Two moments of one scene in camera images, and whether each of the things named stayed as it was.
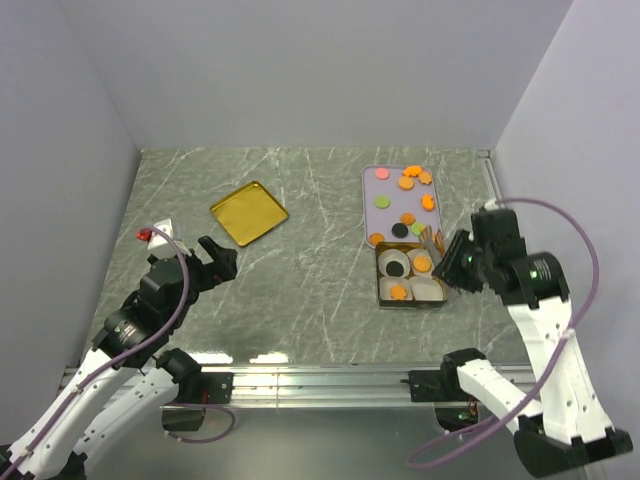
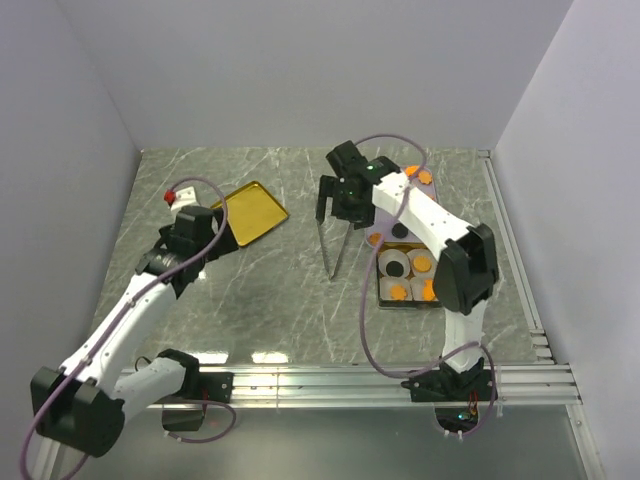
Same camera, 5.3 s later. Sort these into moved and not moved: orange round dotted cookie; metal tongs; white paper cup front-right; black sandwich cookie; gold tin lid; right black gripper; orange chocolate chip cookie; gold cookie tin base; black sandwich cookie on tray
Moved: right black gripper; metal tongs
Not moved: gold tin lid; black sandwich cookie; gold cookie tin base; black sandwich cookie on tray; orange chocolate chip cookie; orange round dotted cookie; white paper cup front-right
